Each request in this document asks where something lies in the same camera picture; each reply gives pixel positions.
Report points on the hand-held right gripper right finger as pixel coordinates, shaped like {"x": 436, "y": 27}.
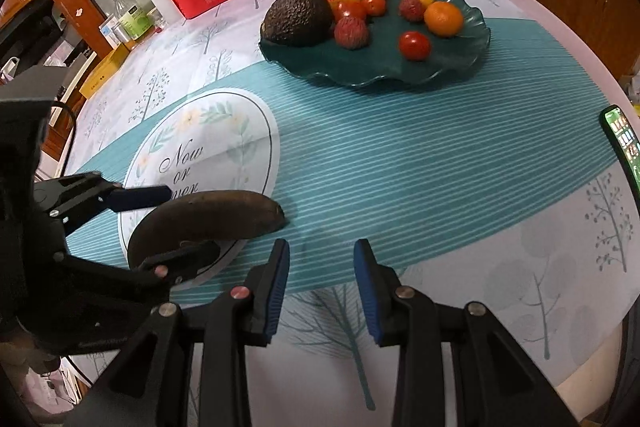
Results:
{"x": 365, "y": 292}

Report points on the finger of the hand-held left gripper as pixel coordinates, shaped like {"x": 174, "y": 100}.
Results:
{"x": 185, "y": 259}
{"x": 142, "y": 198}

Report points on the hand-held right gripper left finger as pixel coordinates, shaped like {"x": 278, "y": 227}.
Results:
{"x": 277, "y": 292}

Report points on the overripe brown banana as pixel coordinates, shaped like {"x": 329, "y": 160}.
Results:
{"x": 200, "y": 217}

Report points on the dark green wavy plate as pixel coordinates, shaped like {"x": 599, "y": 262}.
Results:
{"x": 440, "y": 67}

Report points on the red cherry tomato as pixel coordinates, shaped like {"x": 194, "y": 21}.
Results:
{"x": 374, "y": 4}
{"x": 414, "y": 45}

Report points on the large red tomato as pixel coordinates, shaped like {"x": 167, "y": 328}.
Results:
{"x": 352, "y": 10}

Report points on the large orange mandarin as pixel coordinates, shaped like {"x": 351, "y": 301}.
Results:
{"x": 443, "y": 19}

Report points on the flat yellow box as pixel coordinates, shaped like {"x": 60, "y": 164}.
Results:
{"x": 102, "y": 74}

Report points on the tree print tablecloth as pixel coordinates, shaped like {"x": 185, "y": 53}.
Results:
{"x": 450, "y": 157}

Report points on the green label bottle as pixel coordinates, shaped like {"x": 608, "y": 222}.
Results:
{"x": 134, "y": 24}

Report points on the clear bottle black cap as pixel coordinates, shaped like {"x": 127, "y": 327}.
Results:
{"x": 120, "y": 4}

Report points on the dark avocado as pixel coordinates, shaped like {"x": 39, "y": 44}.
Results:
{"x": 297, "y": 17}

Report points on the smartphone with lit screen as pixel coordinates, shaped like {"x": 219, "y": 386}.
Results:
{"x": 625, "y": 142}

